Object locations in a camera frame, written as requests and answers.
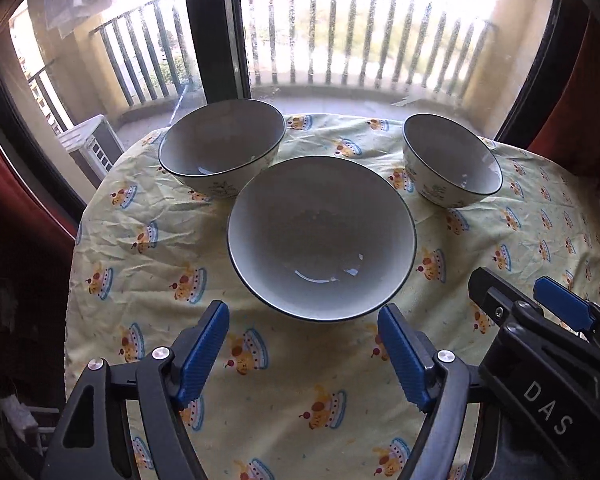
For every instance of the medium dark-rimmed ceramic bowl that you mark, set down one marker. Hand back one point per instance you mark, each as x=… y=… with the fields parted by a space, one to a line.
x=220 y=140

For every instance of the red curtain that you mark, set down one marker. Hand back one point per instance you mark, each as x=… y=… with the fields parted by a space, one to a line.
x=580 y=125
x=15 y=200

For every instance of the grey metal rack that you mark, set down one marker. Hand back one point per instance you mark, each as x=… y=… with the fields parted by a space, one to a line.
x=25 y=425

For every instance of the small dark-rimmed ceramic bowl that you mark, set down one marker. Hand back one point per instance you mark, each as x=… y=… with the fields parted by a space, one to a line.
x=455 y=160

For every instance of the large dark-rimmed ceramic bowl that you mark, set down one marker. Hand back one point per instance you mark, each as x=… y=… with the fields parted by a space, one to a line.
x=320 y=235

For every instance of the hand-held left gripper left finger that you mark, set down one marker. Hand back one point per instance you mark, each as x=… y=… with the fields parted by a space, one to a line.
x=200 y=355

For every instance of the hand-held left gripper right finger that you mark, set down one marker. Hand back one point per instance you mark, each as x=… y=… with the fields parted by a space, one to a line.
x=405 y=360

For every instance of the balcony railing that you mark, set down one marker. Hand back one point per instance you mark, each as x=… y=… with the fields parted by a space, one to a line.
x=330 y=35

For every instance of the yellow crown-print tablecloth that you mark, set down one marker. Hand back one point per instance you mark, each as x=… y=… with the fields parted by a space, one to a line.
x=145 y=280

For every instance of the black window frame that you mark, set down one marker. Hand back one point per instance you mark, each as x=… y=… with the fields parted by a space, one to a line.
x=215 y=35

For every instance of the white outdoor air conditioner unit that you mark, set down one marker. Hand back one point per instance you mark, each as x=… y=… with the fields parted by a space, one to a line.
x=92 y=145

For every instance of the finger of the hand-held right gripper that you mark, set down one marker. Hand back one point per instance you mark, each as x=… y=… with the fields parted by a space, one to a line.
x=492 y=297
x=562 y=300

